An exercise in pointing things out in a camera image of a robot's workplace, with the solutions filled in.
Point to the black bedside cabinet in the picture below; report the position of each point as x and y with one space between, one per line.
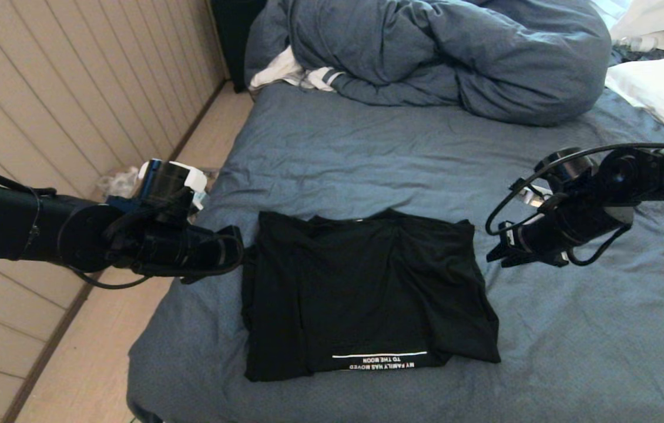
235 41

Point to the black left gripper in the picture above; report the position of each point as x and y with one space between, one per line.
173 249

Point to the black t-shirt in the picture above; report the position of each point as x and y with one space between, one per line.
367 294

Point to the white plastic bin bag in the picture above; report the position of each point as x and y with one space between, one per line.
117 179

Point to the dark patterned cloth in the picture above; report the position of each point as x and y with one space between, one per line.
640 55

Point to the white pillow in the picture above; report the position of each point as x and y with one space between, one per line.
661 88

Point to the blue bed sheet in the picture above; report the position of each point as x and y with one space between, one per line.
573 329

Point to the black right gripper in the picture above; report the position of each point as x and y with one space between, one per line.
584 223

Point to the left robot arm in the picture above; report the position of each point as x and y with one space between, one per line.
3 226

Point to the white striped garment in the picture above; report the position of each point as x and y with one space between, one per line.
282 70

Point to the crumpled blue duvet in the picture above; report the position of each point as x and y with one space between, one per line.
455 53

